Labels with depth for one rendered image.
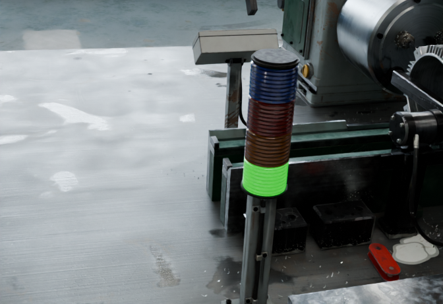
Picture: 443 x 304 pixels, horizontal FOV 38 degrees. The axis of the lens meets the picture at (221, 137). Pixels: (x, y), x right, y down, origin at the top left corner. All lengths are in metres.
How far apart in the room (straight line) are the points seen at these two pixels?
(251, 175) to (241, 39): 0.55
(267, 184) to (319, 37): 0.89
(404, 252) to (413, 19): 0.54
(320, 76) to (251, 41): 0.39
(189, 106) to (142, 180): 0.40
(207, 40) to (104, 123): 0.39
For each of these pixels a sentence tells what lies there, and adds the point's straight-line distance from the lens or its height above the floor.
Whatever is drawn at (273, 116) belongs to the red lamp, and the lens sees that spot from 0.80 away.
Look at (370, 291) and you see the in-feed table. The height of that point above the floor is 0.92.
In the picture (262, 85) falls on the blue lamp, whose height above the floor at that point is 1.19.
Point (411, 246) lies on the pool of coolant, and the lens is 1.22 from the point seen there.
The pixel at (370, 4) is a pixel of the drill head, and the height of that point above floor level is 1.12.
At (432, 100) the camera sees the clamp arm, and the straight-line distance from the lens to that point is 1.26.
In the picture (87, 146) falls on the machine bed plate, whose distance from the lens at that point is 1.49.
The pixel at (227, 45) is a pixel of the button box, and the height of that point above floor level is 1.06.
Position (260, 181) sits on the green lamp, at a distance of 0.84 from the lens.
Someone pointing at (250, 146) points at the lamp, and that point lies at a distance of 0.83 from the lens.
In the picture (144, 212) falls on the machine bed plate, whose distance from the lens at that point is 1.24.
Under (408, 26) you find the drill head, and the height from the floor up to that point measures 1.09.
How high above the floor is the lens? 1.48
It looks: 26 degrees down
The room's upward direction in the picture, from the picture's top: 3 degrees clockwise
